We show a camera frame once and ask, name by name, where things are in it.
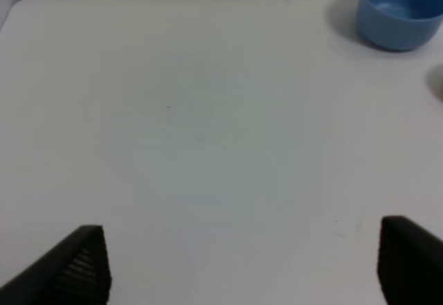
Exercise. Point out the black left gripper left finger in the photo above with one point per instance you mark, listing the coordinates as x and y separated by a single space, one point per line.
75 271

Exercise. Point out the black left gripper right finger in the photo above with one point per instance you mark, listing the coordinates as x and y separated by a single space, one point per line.
409 263

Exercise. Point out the blue bowl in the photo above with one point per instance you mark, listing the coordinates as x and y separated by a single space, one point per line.
398 25

